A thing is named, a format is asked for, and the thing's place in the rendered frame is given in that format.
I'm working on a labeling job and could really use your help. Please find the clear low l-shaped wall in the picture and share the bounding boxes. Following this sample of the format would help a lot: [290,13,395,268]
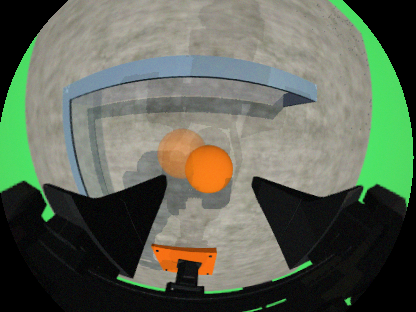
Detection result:
[71,77,311,199]

